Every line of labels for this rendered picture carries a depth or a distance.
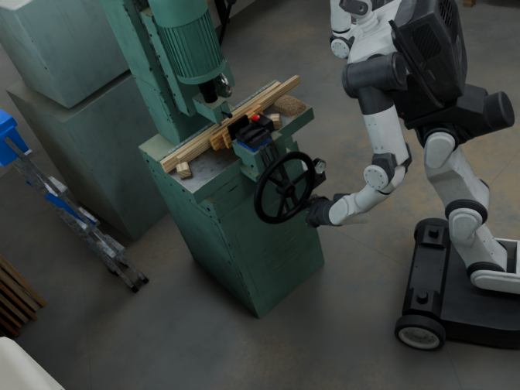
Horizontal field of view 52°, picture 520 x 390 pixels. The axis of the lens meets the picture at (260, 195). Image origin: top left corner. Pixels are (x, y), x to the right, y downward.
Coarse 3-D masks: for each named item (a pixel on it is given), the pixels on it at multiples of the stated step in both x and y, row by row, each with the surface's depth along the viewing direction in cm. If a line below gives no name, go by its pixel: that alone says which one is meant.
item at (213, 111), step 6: (198, 96) 202; (198, 102) 200; (204, 102) 198; (216, 102) 196; (222, 102) 195; (198, 108) 203; (204, 108) 198; (210, 108) 194; (216, 108) 194; (222, 108) 196; (228, 108) 198; (204, 114) 202; (210, 114) 197; (216, 114) 195; (222, 114) 197; (216, 120) 197; (222, 120) 199
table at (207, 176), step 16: (272, 112) 213; (304, 112) 208; (288, 128) 207; (192, 160) 203; (208, 160) 200; (224, 160) 198; (240, 160) 197; (176, 176) 198; (192, 176) 196; (208, 176) 194; (224, 176) 196; (256, 176) 193; (192, 192) 190; (208, 192) 194
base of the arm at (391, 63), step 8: (392, 56) 136; (400, 56) 139; (392, 64) 136; (400, 64) 138; (344, 72) 143; (392, 72) 136; (400, 72) 138; (344, 80) 143; (392, 80) 136; (400, 80) 138; (344, 88) 144; (400, 88) 139; (352, 96) 145
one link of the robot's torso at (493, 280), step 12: (504, 240) 213; (516, 240) 212; (516, 252) 211; (516, 264) 204; (480, 276) 207; (492, 276) 205; (504, 276) 203; (516, 276) 201; (492, 288) 209; (504, 288) 206; (516, 288) 204
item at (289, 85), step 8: (288, 80) 219; (296, 80) 220; (280, 88) 217; (288, 88) 219; (272, 96) 215; (280, 96) 218; (256, 104) 212; (264, 104) 214; (208, 136) 204; (200, 144) 202; (208, 144) 205; (184, 152) 200; (192, 152) 201; (200, 152) 204; (184, 160) 201
